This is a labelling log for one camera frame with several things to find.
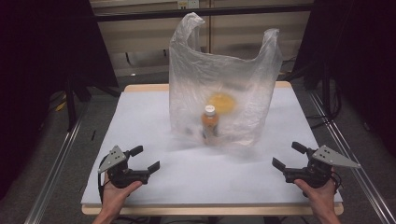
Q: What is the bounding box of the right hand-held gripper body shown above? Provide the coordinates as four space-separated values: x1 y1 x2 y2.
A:
282 145 362 189

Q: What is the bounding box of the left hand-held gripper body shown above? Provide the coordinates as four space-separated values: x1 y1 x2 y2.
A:
97 145 151 189

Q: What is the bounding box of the clear plastic bag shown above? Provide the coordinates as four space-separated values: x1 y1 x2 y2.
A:
167 12 284 151

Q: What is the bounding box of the person's left hand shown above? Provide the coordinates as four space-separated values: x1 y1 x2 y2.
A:
101 173 144 216

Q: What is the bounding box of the person's right hand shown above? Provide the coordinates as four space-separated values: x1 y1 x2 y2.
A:
293 174 340 217

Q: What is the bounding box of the white table mat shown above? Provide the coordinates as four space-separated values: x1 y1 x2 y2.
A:
80 87 344 206

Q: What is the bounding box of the black metal stand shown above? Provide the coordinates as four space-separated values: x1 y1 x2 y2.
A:
319 60 342 120
64 74 79 133

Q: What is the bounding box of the wooden table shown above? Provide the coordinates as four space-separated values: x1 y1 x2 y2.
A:
81 81 346 217

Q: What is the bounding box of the orange drink bottle white cap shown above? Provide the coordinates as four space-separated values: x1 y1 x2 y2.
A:
200 105 219 142

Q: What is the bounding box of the round yellow item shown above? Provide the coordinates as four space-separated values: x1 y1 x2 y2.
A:
206 92 238 115

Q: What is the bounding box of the black curtain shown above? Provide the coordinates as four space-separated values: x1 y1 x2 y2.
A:
0 0 120 200
292 0 396 158

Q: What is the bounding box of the black horizontal bar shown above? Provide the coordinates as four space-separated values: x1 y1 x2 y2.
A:
92 3 315 22

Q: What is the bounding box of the black floor cable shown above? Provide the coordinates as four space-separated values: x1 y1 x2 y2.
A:
305 114 339 130

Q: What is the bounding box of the metal floor rail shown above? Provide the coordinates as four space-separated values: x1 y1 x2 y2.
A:
23 102 92 224
307 91 396 224

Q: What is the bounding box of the white wall outlet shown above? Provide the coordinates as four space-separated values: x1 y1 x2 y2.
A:
177 0 200 9

